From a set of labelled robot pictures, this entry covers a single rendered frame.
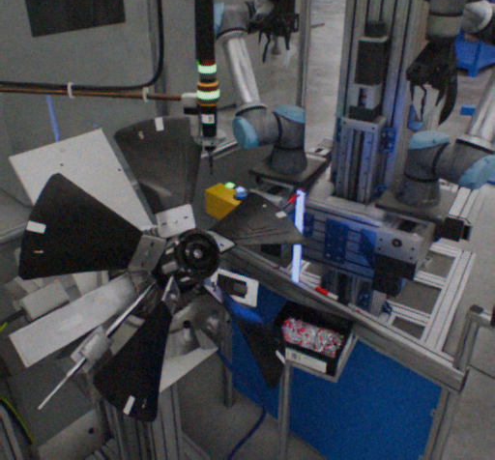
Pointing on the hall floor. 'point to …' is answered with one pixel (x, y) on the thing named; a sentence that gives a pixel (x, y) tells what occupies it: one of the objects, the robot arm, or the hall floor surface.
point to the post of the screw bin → (284, 412)
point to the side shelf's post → (103, 419)
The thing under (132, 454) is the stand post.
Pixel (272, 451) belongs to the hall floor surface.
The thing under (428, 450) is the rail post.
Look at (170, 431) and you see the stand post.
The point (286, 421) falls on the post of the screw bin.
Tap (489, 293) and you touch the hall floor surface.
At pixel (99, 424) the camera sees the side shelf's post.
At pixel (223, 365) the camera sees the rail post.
